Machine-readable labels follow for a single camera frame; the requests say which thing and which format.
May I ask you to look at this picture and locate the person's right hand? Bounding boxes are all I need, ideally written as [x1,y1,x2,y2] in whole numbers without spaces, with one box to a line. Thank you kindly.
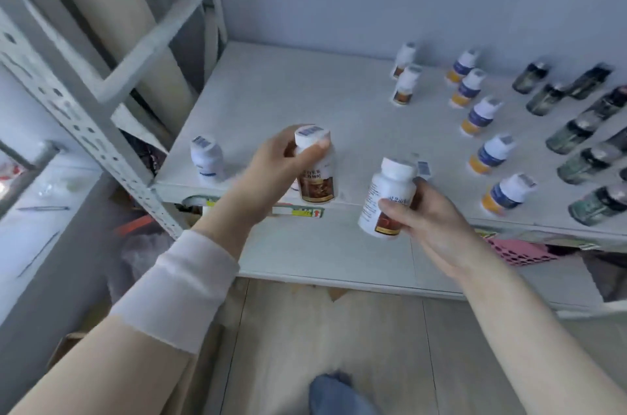
[379,178,484,279]

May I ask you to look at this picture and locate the person's left hand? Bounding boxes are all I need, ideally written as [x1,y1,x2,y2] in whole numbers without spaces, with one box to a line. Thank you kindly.
[223,125,332,217]

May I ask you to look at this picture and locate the white bottle red-brown label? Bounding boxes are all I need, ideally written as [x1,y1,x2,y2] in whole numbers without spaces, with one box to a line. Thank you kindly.
[358,157,418,240]

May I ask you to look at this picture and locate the white bottle brown picture label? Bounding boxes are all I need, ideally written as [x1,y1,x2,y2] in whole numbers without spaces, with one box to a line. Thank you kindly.
[293,124,339,205]

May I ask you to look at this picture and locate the person's right forearm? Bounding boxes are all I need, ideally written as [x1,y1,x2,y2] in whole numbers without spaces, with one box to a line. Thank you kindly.
[443,241,627,415]

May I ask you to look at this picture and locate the person's left forearm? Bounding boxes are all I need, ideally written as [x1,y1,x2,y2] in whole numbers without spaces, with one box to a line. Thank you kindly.
[0,184,273,415]

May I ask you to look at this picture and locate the white metal shelf rack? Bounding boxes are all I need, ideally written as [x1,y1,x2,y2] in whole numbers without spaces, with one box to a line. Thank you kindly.
[0,0,627,322]

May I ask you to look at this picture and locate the shelf edge price label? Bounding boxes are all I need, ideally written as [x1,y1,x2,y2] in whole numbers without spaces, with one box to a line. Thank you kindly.
[271,205,327,219]

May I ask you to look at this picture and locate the white bottle blue orange label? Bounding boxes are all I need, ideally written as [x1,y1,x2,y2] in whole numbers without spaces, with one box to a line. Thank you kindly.
[445,49,480,85]
[468,134,516,176]
[450,68,487,109]
[461,96,503,137]
[482,173,538,216]

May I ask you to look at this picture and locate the small white bottle brown label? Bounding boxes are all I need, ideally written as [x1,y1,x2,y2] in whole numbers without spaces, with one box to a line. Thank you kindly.
[391,42,417,80]
[392,65,423,106]

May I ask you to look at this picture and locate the pink plastic basket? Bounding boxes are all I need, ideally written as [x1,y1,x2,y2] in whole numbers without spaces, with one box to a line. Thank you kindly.
[484,235,560,267]

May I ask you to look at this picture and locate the person's blue jeans leg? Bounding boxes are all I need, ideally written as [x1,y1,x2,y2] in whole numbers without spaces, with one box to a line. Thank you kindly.
[309,371,379,415]

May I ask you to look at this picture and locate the group of dark glass bottles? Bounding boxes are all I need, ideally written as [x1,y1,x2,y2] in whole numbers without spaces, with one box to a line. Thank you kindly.
[511,60,627,228]

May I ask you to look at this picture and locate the white wrist sleeve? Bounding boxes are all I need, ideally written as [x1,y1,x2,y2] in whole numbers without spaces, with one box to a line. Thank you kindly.
[110,230,241,355]

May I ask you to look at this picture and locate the clear plastic bag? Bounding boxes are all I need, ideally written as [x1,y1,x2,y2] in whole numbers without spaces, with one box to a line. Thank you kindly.
[107,229,173,304]

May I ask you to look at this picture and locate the beige cardboard roll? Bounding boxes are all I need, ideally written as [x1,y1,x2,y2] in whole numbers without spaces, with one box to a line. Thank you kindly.
[28,0,198,113]

